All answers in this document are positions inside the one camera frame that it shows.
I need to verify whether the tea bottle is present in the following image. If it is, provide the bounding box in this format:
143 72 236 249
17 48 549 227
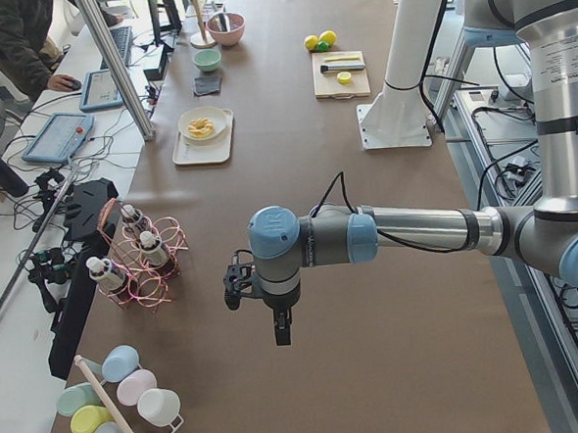
139 231 170 267
120 204 153 243
85 256 134 303

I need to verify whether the wooden cutting board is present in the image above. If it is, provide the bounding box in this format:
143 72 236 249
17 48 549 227
312 50 371 99

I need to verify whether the grey cloth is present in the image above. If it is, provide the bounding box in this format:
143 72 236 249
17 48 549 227
193 74 221 96

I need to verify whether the wooden mug tree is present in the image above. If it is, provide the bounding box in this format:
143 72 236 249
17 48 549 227
189 0 217 49

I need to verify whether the yellow cup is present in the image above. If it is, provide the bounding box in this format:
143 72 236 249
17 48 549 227
70 405 114 433

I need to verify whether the braided ring donut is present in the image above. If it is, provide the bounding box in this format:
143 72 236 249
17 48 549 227
187 118 216 140

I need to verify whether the green bowl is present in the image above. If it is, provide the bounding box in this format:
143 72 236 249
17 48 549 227
193 49 222 72

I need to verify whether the blue teach pendant near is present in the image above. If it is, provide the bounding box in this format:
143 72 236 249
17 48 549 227
22 113 95 165

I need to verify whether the half lemon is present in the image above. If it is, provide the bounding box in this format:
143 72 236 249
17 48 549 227
336 71 353 85

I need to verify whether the copper wire bottle rack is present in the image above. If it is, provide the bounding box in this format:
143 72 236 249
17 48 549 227
87 199 188 313

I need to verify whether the pink cup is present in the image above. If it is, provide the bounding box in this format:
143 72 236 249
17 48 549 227
117 368 157 407

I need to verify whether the black handled knife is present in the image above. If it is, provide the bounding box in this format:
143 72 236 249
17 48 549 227
319 62 365 74

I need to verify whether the white cup rack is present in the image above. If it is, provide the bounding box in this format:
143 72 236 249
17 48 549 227
74 355 184 433

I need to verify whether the white cup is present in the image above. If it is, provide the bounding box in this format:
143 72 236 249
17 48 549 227
136 388 181 428

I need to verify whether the cream serving tray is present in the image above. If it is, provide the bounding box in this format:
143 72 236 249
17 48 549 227
171 106 234 166

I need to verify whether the yellow plastic knife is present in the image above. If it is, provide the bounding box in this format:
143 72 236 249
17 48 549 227
323 54 361 62

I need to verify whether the aluminium frame post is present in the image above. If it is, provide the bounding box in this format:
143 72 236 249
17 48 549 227
74 0 155 142

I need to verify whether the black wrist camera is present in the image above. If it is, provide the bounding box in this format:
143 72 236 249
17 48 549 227
223 249 259 311

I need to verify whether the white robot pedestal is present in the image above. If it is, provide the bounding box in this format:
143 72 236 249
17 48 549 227
357 0 448 150

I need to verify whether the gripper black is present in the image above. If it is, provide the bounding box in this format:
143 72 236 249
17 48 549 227
264 294 294 346

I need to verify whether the blue teach pendant far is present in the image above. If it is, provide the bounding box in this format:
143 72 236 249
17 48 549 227
79 69 123 113

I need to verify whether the yellow lemon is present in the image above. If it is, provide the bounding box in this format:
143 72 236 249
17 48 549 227
319 29 337 47
303 34 319 51

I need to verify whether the pink bowl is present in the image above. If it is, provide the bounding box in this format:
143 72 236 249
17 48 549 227
207 12 246 47

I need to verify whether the green handled reach grabber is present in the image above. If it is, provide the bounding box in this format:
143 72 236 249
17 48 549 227
0 164 80 313

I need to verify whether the green cup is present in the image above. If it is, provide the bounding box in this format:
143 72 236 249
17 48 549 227
56 382 101 417

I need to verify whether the person in green jacket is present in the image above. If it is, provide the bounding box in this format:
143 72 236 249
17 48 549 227
0 0 128 105

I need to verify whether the black device stand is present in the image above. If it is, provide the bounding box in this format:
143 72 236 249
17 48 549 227
48 177 118 380

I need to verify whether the black keyboard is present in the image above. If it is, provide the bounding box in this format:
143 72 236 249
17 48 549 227
109 26 133 67

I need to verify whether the green lime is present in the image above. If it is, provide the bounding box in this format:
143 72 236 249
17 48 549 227
315 41 330 53

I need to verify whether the white plate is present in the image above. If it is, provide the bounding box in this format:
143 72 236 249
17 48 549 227
178 106 228 142

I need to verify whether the blue teach pendant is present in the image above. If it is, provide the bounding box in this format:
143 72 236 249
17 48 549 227
22 113 95 165
79 69 123 113

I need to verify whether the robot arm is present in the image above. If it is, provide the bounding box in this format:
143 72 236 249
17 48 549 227
248 0 578 346

